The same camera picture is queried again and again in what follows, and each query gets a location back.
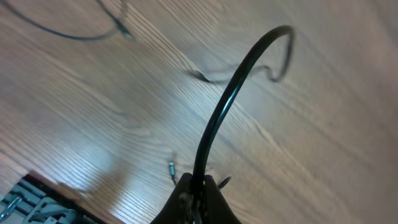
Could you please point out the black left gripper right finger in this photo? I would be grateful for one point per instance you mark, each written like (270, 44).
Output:
(216, 210)

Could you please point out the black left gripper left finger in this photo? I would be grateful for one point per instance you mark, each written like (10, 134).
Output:
(178, 208)

